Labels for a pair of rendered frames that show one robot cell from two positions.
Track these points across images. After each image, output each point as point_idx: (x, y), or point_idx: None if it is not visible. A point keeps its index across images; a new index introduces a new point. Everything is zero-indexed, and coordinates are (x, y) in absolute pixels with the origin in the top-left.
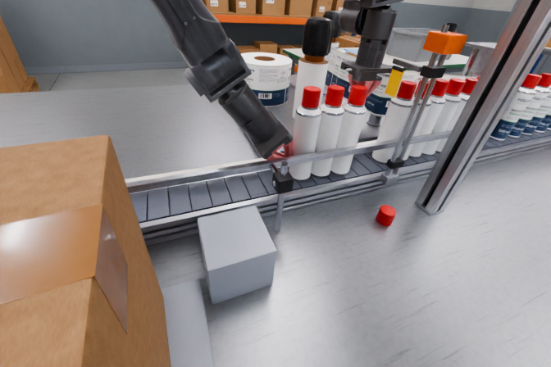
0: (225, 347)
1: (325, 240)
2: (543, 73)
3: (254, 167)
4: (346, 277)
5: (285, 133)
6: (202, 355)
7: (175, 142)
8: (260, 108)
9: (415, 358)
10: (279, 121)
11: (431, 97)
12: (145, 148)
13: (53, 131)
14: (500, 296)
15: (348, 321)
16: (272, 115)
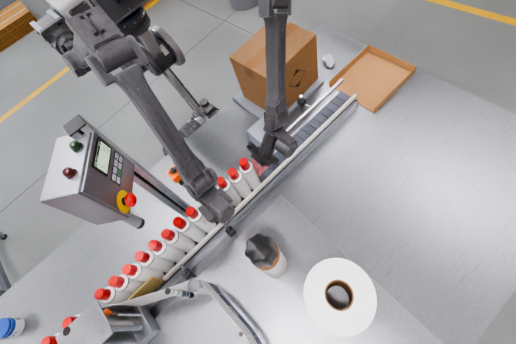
0: (256, 121)
1: (236, 166)
2: (49, 343)
3: None
4: (226, 155)
5: (252, 149)
6: (259, 114)
7: (357, 194)
8: (262, 140)
9: (206, 142)
10: (258, 156)
11: (173, 231)
12: (366, 177)
13: (444, 160)
14: None
15: (225, 142)
16: (264, 160)
